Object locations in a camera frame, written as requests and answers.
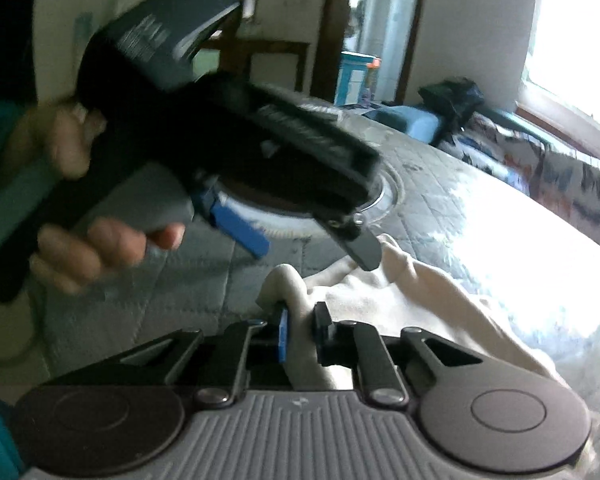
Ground light blue small cabinet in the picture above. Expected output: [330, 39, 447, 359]
[334, 51, 381, 106]

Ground grey quilted table cover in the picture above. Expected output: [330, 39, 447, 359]
[29, 94, 600, 411]

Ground black bag on sofa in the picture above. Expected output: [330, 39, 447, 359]
[418, 77, 486, 128]

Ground butterfly print blanket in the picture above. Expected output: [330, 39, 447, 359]
[438, 112, 600, 245]

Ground person's left hand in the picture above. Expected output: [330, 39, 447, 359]
[0, 105, 186, 298]

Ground round black table hotplate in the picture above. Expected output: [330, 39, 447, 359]
[219, 162, 405, 240]

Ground blue sofa bench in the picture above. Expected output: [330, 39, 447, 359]
[364, 102, 546, 149]

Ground window with green frame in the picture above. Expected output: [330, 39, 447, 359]
[518, 0, 600, 158]

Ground dark wooden door frame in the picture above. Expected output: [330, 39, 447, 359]
[310, 0, 424, 104]

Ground cream white garment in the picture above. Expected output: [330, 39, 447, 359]
[257, 234, 600, 479]

